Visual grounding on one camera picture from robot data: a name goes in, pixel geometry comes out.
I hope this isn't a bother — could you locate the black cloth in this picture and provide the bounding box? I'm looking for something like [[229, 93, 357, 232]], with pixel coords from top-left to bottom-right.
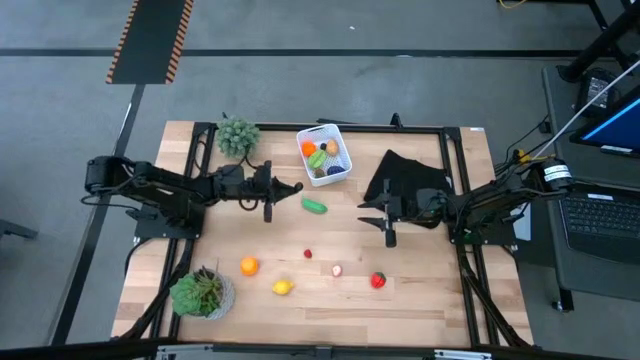
[[363, 148, 454, 230]]

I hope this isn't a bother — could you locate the pale green plant in pot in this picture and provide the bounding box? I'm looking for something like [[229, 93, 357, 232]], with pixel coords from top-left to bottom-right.
[[215, 116, 261, 160]]

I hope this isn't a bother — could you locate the green toy cucumber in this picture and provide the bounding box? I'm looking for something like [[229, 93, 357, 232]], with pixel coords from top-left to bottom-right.
[[300, 197, 329, 216]]

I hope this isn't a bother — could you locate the green succulent in patterned pot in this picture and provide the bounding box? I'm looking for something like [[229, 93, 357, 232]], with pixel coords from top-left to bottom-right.
[[169, 266, 236, 321]]

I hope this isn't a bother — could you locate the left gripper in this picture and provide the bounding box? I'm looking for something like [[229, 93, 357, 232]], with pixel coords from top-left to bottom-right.
[[227, 160, 304, 224]]

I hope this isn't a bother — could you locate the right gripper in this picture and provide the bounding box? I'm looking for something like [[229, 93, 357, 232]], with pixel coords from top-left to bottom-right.
[[357, 178, 450, 249]]

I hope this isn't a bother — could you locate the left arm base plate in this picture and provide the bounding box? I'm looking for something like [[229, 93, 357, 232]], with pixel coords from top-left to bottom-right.
[[133, 198, 207, 240]]

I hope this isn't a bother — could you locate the white perforated plastic basket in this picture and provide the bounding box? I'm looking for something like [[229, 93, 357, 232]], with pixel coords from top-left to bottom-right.
[[295, 123, 354, 188]]

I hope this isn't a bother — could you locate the black cart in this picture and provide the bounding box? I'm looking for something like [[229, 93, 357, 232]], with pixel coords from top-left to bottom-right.
[[542, 64, 640, 304]]

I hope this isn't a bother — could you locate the yellow plug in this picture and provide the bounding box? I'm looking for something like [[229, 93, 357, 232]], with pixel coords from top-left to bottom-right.
[[517, 148, 551, 165]]

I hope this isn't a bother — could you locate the black mat with orange stripes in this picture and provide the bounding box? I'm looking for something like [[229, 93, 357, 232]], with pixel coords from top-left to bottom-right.
[[105, 0, 195, 85]]

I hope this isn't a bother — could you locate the black stand leg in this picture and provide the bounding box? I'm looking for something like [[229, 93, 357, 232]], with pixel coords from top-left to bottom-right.
[[557, 0, 640, 84]]

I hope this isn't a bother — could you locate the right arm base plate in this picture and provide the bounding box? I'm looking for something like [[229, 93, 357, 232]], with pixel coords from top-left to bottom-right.
[[446, 204, 517, 247]]

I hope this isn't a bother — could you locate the monitor with blue screen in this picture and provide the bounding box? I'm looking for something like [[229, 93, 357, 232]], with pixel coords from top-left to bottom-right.
[[569, 84, 640, 160]]

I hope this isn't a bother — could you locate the white rod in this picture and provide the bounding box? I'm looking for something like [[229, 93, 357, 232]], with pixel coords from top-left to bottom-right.
[[519, 59, 640, 174]]

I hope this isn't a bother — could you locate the black power adapter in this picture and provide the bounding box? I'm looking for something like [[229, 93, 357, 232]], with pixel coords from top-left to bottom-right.
[[574, 69, 619, 114]]

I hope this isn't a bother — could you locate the light green toy leaf vegetable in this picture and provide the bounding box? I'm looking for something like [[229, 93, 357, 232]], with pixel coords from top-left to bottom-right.
[[307, 149, 329, 170]]

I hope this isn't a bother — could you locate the black chair base leg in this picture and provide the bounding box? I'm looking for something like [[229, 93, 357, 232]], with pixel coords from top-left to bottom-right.
[[0, 218, 39, 240]]

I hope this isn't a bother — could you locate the black aluminium table frame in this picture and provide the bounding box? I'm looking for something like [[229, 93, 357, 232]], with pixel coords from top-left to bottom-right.
[[114, 121, 534, 351]]

